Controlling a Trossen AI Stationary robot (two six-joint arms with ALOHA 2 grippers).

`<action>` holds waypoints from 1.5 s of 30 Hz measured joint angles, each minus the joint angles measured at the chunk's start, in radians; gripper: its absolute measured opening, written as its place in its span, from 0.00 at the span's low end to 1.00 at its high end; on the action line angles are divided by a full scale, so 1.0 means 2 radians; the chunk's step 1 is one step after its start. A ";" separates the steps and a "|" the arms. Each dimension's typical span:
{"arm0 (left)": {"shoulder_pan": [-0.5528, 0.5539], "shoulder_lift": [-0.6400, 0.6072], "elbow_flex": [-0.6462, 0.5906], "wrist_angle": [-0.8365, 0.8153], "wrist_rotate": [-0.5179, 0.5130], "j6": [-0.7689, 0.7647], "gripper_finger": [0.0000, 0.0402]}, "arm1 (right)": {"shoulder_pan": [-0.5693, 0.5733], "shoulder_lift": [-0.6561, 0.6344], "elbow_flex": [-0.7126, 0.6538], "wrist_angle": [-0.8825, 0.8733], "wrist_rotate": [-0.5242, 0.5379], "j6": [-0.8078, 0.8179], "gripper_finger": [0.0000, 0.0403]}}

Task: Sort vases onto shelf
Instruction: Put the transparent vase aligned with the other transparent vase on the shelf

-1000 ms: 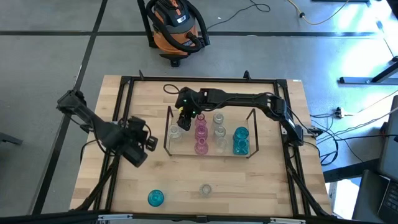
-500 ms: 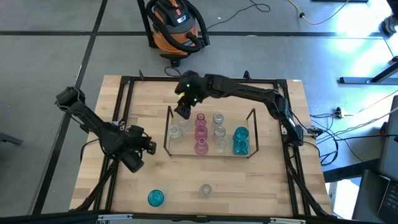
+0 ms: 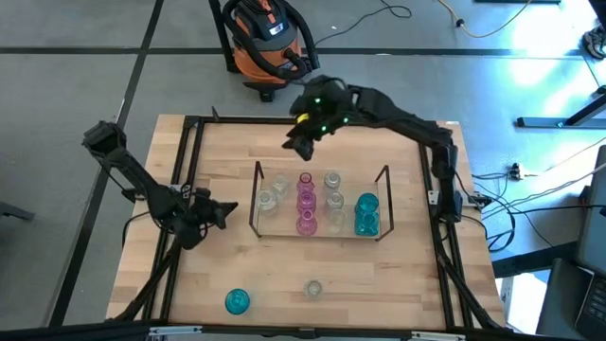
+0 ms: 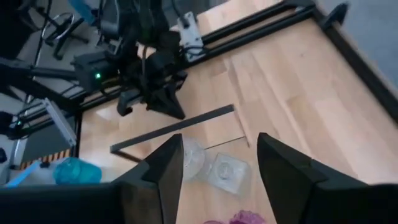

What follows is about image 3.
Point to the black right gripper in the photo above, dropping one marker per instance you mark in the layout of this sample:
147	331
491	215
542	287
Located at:
308	125

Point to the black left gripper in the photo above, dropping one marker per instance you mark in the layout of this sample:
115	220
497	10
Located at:
207	210

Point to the wide pink glass vase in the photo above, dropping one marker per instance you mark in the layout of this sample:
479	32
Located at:
306	182
306	202

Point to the hobnail clear glass vase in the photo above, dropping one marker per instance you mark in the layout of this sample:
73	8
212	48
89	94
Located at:
280	185

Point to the diamond-cut clear cylinder vase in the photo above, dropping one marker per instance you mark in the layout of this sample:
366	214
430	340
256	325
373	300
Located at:
334	201

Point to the slim-necked pink glass vase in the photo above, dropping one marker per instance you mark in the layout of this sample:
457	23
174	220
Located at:
306	225

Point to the clear glass carafe vase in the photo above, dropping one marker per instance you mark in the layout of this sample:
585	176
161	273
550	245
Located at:
337	222

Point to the teal glass vase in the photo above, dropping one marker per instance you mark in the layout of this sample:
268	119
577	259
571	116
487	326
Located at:
367	225
237	301
368	202

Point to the wavy ribbed clear glass vase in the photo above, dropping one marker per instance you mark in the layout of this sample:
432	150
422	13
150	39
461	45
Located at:
313	289

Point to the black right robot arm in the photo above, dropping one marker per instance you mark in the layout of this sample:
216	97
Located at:
402	125

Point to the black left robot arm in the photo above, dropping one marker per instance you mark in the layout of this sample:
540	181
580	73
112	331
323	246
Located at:
142	184

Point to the orange and black shop vacuum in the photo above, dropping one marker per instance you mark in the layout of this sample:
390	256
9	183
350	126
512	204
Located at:
265	42

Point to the grey furniture foot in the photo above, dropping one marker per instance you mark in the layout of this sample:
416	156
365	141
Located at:
14	211

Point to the power strip with plugs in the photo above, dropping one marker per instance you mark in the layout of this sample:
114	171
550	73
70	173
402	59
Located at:
515	170

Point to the grey desk foot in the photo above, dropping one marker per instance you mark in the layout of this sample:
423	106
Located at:
535	122

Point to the black desk foot bar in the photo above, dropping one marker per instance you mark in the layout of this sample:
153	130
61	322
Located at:
530	260

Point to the grey computer tower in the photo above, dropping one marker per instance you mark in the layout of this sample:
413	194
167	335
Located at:
594	227

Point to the person's shoe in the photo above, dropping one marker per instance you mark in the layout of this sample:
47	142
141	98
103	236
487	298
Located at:
594	42

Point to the black keyboard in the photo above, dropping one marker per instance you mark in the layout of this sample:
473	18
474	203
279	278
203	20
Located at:
595	303

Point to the black metal table frame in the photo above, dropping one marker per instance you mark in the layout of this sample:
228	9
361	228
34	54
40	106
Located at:
246	120

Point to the wooden shelf with black frame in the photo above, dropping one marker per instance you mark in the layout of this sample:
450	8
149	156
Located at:
284	223

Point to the silver metal bracket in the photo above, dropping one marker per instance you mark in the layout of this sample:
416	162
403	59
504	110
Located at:
175	330
438	336

